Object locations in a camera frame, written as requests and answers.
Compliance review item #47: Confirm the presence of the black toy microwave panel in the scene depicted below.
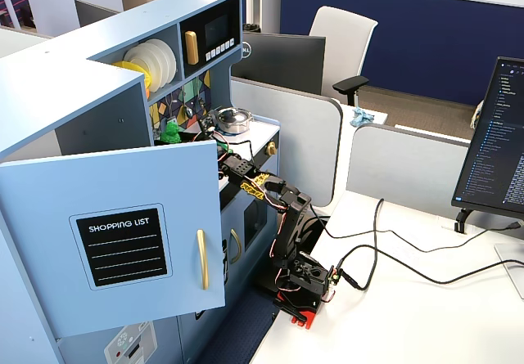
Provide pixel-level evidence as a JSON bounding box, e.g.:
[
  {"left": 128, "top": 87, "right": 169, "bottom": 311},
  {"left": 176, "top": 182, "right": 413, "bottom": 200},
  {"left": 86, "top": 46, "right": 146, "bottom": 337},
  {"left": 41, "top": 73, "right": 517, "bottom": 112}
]
[{"left": 179, "top": 0, "right": 243, "bottom": 80}]

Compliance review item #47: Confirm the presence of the white toy plate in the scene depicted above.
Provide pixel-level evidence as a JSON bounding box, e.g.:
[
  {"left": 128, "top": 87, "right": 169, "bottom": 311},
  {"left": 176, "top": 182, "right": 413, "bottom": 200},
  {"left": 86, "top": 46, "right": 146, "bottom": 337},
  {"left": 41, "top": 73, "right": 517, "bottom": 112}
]
[
  {"left": 123, "top": 44, "right": 161, "bottom": 93},
  {"left": 138, "top": 41, "right": 172, "bottom": 88},
  {"left": 153, "top": 38, "right": 178, "bottom": 83}
]

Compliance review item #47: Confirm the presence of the gold microwave handle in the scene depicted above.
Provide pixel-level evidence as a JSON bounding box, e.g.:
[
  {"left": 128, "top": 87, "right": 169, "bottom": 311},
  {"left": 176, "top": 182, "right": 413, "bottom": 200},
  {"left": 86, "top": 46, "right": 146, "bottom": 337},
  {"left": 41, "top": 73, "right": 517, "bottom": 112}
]
[{"left": 183, "top": 30, "right": 201, "bottom": 66}]

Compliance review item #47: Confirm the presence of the monitor showing code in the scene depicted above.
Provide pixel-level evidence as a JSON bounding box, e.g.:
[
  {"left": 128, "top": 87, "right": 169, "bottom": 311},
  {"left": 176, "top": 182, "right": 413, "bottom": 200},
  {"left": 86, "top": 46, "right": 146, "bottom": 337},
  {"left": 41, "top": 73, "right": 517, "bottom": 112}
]
[{"left": 450, "top": 56, "right": 524, "bottom": 234}]

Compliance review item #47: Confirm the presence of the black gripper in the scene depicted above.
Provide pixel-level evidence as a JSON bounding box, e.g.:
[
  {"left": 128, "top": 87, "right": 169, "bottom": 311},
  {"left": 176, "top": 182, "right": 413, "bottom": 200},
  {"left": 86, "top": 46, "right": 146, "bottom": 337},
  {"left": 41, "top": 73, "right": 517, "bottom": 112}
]
[{"left": 178, "top": 131, "right": 234, "bottom": 163}]

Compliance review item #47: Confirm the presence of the silver toy pot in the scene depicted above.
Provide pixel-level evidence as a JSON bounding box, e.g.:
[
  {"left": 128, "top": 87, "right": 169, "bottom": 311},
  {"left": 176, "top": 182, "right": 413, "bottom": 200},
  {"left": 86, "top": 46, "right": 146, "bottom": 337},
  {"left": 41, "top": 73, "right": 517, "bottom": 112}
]
[{"left": 215, "top": 107, "right": 254, "bottom": 136}]

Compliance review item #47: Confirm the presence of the black Dell monitor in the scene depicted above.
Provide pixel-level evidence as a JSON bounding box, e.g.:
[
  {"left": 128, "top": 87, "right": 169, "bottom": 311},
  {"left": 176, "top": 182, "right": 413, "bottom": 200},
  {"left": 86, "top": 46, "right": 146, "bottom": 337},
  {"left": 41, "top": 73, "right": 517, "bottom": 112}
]
[{"left": 231, "top": 32, "right": 328, "bottom": 97}]

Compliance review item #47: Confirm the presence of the dark monitor back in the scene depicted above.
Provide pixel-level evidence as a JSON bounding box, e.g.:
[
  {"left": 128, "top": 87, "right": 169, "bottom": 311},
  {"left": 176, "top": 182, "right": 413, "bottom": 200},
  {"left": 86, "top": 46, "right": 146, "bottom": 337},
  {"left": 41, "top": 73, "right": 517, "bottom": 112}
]
[{"left": 74, "top": 0, "right": 123, "bottom": 29}]

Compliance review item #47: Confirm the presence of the black shopping list chalkboard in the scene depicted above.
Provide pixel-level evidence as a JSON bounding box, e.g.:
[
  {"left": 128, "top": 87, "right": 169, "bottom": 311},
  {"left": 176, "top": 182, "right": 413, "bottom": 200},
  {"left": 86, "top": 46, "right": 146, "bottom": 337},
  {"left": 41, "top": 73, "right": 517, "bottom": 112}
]
[{"left": 68, "top": 203, "right": 174, "bottom": 292}]

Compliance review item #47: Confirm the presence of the gold curved oven handle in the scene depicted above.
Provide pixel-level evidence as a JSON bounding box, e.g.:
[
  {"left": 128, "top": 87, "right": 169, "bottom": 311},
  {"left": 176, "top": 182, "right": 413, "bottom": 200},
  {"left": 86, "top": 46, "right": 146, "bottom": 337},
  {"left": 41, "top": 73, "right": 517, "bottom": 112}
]
[{"left": 229, "top": 227, "right": 242, "bottom": 264}]

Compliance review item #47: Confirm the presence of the yellow toy plate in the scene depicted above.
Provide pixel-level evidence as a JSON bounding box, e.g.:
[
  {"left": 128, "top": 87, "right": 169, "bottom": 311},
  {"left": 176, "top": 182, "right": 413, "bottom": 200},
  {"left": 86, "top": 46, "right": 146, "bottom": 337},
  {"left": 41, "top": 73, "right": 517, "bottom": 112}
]
[{"left": 111, "top": 61, "right": 154, "bottom": 92}]

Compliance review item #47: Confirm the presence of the ice dispenser sticker panel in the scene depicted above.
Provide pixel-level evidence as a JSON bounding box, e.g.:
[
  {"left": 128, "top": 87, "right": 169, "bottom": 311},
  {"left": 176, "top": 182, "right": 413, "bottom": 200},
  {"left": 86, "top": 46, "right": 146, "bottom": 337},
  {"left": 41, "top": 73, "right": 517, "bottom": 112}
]
[{"left": 103, "top": 321, "right": 159, "bottom": 364}]

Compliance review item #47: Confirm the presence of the light blue cabinet door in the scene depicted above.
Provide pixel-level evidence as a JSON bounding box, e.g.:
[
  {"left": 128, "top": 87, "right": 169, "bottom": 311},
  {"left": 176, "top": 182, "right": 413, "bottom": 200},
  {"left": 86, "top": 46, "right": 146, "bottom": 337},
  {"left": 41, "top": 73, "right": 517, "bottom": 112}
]
[{"left": 0, "top": 139, "right": 228, "bottom": 339}]

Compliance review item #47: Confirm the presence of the white office chair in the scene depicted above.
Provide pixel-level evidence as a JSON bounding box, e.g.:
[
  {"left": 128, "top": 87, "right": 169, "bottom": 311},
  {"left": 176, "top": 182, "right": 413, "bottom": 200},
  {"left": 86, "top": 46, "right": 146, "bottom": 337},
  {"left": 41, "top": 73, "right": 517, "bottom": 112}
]
[{"left": 309, "top": 6, "right": 379, "bottom": 107}]

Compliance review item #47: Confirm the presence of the crumpled blue cloth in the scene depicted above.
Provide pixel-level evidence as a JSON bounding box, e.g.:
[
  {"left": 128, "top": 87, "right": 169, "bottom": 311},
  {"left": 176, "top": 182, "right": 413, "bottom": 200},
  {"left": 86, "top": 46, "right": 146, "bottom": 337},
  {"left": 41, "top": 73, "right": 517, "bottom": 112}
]
[{"left": 349, "top": 107, "right": 375, "bottom": 128}]

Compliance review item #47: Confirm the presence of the black usb cable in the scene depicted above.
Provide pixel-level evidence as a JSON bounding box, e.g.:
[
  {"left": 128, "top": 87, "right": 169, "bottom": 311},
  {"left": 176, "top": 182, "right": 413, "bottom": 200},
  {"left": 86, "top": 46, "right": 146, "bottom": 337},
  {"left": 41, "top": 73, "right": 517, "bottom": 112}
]
[{"left": 309, "top": 203, "right": 523, "bottom": 254}]

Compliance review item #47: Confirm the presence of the grey desk divider panel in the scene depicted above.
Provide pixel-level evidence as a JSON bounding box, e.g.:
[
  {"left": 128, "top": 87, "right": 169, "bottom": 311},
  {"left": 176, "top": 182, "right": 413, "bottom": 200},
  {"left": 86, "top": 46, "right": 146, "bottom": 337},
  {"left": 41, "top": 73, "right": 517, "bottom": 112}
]
[
  {"left": 346, "top": 124, "right": 472, "bottom": 218},
  {"left": 229, "top": 76, "right": 344, "bottom": 208}
]

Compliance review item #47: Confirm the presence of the red and black robot base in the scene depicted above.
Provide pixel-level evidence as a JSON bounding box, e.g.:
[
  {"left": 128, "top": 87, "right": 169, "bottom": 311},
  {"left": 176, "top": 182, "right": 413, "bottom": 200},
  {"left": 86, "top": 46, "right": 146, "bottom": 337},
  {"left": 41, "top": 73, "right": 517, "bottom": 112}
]
[{"left": 272, "top": 251, "right": 337, "bottom": 330}]

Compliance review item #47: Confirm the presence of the gold door handle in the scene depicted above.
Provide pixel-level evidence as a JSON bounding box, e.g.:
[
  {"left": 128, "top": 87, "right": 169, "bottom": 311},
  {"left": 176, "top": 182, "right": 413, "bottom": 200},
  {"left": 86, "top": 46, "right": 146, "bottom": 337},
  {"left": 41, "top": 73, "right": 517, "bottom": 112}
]
[{"left": 196, "top": 228, "right": 210, "bottom": 291}]

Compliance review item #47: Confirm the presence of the light blue toy kitchen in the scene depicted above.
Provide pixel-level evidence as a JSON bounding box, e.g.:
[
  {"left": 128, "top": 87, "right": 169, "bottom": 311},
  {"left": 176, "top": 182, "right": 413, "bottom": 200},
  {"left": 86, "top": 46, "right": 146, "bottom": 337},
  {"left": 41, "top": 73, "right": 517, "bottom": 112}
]
[{"left": 0, "top": 0, "right": 283, "bottom": 364}]

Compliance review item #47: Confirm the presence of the silver monitor stand base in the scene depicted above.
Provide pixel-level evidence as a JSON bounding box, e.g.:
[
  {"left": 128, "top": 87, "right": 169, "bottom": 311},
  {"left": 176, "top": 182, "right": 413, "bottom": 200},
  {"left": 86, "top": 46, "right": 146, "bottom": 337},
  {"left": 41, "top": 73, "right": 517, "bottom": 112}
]
[{"left": 494, "top": 242, "right": 524, "bottom": 300}]

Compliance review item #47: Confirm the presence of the green toy pineapple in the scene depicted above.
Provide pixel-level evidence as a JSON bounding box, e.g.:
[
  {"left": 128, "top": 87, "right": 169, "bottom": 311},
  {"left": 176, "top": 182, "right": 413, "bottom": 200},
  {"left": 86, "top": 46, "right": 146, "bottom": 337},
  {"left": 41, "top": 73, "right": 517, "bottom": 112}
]
[{"left": 158, "top": 119, "right": 182, "bottom": 144}]

